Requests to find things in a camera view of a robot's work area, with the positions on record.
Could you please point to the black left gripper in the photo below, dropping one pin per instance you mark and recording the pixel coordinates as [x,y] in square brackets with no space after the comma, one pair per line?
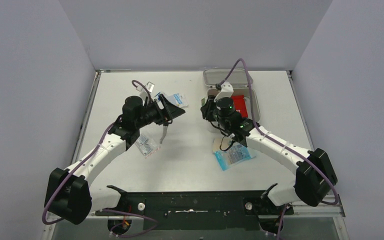
[162,111]

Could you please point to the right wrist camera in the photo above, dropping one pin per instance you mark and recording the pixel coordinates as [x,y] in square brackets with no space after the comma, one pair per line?
[225,90]

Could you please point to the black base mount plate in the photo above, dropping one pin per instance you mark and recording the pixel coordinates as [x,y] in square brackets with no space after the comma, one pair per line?
[248,210]

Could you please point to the blue mask packet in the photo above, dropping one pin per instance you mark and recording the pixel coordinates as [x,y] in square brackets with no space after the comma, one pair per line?
[235,155]

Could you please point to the red first aid pouch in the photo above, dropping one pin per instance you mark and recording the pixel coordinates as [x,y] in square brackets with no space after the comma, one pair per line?
[240,105]

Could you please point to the black handled scissors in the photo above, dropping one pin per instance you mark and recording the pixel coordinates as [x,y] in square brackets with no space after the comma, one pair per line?
[164,132]

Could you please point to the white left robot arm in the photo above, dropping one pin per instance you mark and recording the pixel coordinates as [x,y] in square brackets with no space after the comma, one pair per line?
[68,196]

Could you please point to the small white blue tube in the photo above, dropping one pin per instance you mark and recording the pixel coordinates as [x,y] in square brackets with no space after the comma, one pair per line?
[157,96]

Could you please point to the beige gauze packet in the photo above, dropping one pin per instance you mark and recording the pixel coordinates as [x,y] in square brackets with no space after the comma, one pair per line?
[216,144]

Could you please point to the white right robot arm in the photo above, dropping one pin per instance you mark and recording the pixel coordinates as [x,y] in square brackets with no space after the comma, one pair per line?
[314,176]

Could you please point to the white blue label packet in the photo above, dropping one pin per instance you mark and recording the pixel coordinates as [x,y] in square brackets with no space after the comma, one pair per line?
[178,99]

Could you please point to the clear bag of wipes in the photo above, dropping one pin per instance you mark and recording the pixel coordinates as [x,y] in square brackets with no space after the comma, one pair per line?
[146,145]

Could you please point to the grey open storage box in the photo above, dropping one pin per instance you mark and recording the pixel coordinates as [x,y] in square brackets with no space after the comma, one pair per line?
[239,82]

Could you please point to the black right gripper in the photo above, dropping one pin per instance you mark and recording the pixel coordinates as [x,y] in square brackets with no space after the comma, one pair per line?
[208,109]

